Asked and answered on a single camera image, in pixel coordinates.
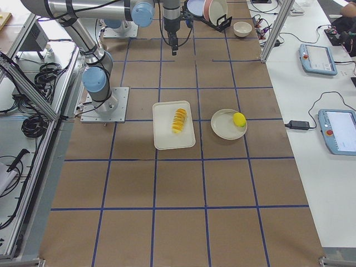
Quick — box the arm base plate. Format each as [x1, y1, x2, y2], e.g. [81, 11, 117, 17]
[80, 87, 129, 123]
[103, 19, 138, 39]

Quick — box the pink plate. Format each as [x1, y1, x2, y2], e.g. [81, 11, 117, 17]
[203, 0, 212, 21]

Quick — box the brown paper table cover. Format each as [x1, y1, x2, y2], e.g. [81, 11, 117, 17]
[38, 0, 326, 267]

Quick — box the far teach pendant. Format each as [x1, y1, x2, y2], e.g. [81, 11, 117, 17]
[299, 43, 338, 76]

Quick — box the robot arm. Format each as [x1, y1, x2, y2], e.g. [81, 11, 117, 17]
[103, 1, 193, 56]
[22, 1, 155, 112]

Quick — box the teach pendant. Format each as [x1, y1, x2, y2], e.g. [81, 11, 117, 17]
[299, 43, 338, 76]
[318, 109, 355, 156]

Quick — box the yellow lemon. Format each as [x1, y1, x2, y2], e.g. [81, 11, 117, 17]
[233, 112, 247, 127]

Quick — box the black plate rack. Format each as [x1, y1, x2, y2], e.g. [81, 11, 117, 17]
[193, 14, 232, 32]

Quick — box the black power adapter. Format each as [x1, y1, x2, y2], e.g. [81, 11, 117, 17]
[284, 120, 310, 131]

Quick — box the aluminium frame post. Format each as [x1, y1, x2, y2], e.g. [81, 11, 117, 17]
[261, 0, 293, 63]

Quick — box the cream plate in rack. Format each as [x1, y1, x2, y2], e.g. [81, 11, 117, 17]
[209, 0, 228, 25]

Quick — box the cream bowl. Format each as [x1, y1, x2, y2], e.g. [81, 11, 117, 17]
[233, 21, 253, 38]

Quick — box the white rectangular tray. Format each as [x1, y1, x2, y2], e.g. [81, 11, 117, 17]
[152, 100, 196, 150]

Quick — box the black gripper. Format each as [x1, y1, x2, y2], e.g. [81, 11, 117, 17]
[163, 17, 193, 56]

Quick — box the cream round plate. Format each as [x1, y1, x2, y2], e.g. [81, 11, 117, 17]
[211, 109, 248, 140]

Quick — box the blue plate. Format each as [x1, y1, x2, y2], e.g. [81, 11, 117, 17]
[186, 0, 205, 17]

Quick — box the spiral orange bread roll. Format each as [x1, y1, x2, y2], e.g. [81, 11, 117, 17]
[171, 108, 187, 134]

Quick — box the near teach pendant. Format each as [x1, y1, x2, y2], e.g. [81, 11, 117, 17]
[318, 109, 355, 156]

